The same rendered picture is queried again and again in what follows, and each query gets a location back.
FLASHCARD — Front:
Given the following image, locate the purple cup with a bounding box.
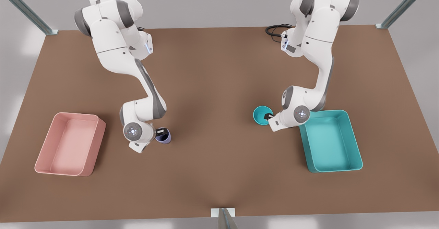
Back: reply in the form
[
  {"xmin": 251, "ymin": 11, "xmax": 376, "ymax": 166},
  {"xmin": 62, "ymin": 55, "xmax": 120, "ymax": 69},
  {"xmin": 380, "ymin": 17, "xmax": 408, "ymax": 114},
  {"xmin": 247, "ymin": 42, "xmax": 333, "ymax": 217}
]
[{"xmin": 155, "ymin": 130, "xmax": 171, "ymax": 144}]

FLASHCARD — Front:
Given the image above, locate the teal bowl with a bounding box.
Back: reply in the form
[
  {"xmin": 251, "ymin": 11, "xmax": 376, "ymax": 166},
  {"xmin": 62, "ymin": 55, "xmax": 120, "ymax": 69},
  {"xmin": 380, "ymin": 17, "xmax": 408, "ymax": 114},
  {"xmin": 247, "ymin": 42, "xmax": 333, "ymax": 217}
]
[{"xmin": 253, "ymin": 106, "xmax": 274, "ymax": 126}]

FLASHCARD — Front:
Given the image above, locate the teal rectangular box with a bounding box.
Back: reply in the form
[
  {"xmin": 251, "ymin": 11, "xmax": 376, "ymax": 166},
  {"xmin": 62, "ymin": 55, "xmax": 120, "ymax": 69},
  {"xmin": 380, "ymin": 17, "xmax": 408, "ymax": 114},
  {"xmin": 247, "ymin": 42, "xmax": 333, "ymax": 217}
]
[{"xmin": 299, "ymin": 110, "xmax": 363, "ymax": 173}]

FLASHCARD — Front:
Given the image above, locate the pink rectangular box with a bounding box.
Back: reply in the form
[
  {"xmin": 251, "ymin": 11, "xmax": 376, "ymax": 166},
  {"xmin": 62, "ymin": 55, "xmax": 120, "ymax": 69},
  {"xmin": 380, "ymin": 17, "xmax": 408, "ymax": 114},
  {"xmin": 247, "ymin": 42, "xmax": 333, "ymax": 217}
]
[{"xmin": 35, "ymin": 112, "xmax": 106, "ymax": 177}]

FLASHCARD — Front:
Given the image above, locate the black cable loop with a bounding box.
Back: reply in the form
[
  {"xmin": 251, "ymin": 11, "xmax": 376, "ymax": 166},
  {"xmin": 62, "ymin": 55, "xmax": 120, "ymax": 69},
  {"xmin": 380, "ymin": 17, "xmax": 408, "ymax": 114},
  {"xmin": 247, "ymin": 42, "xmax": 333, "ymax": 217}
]
[{"xmin": 265, "ymin": 24, "xmax": 294, "ymax": 44}]

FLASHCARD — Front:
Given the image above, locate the silver frame post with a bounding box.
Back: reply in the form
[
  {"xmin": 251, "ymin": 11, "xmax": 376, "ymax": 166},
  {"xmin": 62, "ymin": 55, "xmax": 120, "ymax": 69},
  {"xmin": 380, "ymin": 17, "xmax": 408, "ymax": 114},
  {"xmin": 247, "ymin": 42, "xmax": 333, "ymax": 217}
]
[
  {"xmin": 376, "ymin": 0, "xmax": 435, "ymax": 29},
  {"xmin": 0, "ymin": 0, "xmax": 58, "ymax": 35},
  {"xmin": 211, "ymin": 208, "xmax": 238, "ymax": 229}
]

